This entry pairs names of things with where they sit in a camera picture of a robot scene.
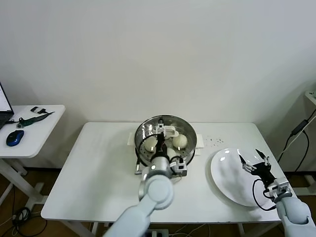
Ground white side table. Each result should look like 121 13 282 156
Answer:
0 105 67 210

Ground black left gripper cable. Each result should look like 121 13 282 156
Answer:
136 133 159 170

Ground white power strip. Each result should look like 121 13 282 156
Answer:
148 229 170 237

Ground white oval plate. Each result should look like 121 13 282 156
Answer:
210 148 276 207

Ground perforated steel steamer basket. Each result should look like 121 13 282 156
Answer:
126 114 205 168

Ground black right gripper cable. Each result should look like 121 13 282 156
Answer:
252 179 277 211

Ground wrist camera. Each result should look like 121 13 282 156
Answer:
169 158 188 177
268 180 289 198

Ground black laptop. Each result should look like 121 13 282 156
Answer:
0 80 15 130

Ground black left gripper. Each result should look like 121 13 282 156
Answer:
155 118 175 157

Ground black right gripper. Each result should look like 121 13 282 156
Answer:
238 148 275 184

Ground black power adapter cable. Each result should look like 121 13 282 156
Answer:
277 108 316 173

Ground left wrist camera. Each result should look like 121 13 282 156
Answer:
169 158 188 177

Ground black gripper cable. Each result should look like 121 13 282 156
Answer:
136 133 159 170
252 179 277 211

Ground blue computer mouse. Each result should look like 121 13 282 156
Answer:
6 129 25 146

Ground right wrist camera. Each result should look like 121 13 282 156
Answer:
268 180 289 198

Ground black floor cables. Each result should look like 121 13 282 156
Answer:
11 206 49 237

